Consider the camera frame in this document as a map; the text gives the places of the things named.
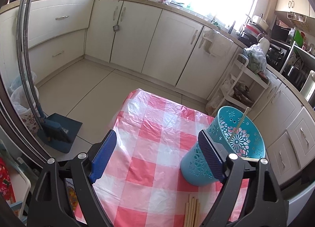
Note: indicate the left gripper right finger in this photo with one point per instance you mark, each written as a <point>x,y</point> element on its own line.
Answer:
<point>263,204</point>

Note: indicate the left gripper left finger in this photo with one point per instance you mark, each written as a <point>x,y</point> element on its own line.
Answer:
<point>64,193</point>

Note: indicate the lone bamboo chopstick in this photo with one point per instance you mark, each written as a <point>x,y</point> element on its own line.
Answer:
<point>239,124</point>

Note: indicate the white kitchen trolley shelf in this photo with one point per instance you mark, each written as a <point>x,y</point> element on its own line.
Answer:
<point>239,87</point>

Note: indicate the white kitchen base cabinets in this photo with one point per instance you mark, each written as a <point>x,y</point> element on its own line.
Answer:
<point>178,50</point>

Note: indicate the red round tin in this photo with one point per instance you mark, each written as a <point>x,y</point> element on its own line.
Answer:
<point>6,187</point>

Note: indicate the blue dustpan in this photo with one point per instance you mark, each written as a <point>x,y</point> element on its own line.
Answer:
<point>59,132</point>

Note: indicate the blue perforated plastic basket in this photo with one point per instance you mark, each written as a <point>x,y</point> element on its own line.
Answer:
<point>247,143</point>

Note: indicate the pink checkered plastic tablecloth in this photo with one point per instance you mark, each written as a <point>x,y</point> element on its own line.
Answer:
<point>142,184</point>

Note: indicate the white trash bag bin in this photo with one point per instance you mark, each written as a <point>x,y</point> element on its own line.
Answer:
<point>20,103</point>

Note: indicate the green vegetables plastic bag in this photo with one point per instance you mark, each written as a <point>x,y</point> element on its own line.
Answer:
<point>256,57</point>

